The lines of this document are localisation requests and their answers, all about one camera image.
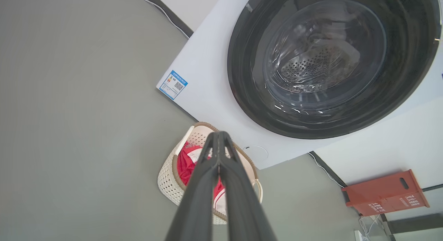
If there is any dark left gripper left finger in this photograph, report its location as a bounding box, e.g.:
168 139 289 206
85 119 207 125
165 131 220 241

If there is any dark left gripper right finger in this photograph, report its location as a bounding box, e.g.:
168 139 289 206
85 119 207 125
219 131 278 241

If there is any white perforated laundry basket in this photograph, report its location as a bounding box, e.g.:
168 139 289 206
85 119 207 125
157 122 263 225

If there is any red and white garment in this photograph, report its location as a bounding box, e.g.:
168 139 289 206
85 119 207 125
177 141 227 214

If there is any round white filter cover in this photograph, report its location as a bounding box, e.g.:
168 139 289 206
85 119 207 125
242 145 269 163

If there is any blue energy label sticker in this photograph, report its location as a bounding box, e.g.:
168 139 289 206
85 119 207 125
159 70 188 100

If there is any white front-load washing machine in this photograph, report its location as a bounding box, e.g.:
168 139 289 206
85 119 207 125
156 0 443 170

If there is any round black glass washer door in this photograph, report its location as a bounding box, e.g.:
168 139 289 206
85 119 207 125
227 0 442 140

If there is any red fire equipment box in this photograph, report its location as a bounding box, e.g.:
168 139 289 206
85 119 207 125
342 169 430 217

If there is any white floor cable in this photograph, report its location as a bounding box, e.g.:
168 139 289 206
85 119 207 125
307 152 347 188
138 0 191 38

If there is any thin white power cord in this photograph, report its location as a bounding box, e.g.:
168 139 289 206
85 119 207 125
359 215 385 239

